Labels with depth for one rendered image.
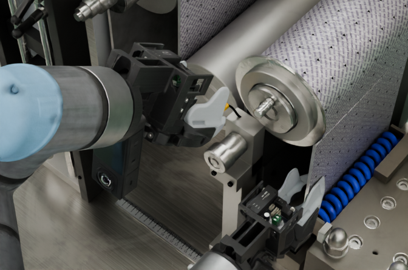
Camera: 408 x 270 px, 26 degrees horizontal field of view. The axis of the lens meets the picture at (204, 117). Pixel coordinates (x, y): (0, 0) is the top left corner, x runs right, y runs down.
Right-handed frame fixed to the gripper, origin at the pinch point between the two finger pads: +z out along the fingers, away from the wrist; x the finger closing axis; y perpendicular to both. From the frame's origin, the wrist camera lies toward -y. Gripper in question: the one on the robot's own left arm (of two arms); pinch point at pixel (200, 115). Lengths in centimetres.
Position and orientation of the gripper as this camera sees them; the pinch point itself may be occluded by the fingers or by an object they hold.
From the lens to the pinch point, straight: 100.0
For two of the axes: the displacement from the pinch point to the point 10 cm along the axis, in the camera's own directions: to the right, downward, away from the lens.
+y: 4.1, -8.6, -2.8
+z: 4.9, -0.5, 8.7
